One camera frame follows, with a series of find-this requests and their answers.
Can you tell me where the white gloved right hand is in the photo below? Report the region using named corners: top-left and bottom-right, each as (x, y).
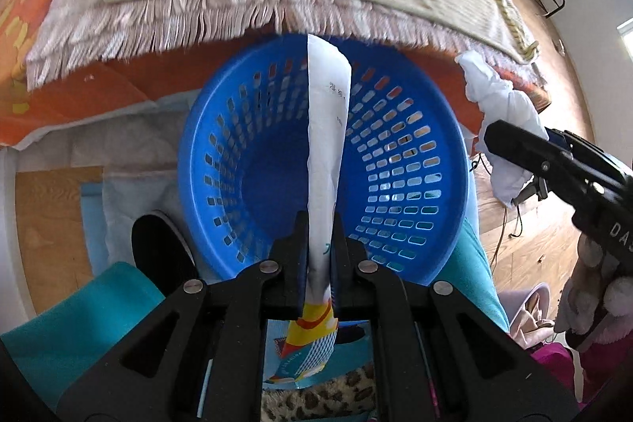
top-left (555, 233), bottom-right (632, 352)

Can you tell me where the long white paper wrapper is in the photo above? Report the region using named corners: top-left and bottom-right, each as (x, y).
top-left (266, 34), bottom-right (352, 384)

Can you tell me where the blue plastic mesh basket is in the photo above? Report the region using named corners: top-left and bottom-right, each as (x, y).
top-left (178, 35), bottom-right (468, 284)

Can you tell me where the white tissue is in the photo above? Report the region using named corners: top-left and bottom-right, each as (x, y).
top-left (454, 49), bottom-right (551, 209)

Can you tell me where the orange floral bedsheet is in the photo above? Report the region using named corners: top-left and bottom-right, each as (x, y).
top-left (1, 0), bottom-right (536, 150)

